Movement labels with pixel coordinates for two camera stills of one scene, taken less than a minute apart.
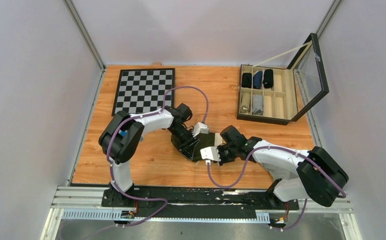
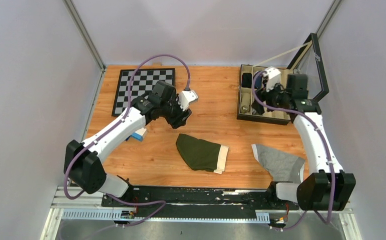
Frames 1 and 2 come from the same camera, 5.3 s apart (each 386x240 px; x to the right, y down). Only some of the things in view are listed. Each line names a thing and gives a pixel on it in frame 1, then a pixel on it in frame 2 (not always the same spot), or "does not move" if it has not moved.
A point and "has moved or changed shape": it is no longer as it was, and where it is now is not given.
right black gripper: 222,162 → 264,96
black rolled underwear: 247,80 does not move
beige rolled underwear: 245,102 does not move
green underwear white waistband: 207,139 has moved or changed shape
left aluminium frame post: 70,5 does not move
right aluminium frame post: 328,17 does not move
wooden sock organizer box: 280,95 does not move
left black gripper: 189,144 → 180,120
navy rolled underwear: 257,80 does not move
